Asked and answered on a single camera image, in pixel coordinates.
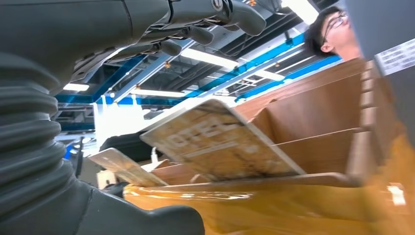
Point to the hotel key card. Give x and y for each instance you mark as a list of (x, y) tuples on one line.
[(126, 167), (220, 146)]

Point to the yellow taped box base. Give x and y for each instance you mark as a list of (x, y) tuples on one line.
[(291, 211)]

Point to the wooden card organizer box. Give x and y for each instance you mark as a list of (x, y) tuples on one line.
[(308, 113)]

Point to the white power strip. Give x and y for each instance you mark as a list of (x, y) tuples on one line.
[(105, 178)]

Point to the white charger plug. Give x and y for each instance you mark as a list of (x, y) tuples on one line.
[(154, 157)]

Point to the ceiling light strip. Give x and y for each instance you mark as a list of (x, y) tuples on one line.
[(76, 87), (209, 58), (301, 9), (157, 93)]

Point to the person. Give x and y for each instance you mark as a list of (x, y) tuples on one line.
[(337, 35)]

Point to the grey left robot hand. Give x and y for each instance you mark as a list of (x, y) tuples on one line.
[(64, 32)]

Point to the grey laptop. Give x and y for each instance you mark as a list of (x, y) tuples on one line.
[(382, 26)]

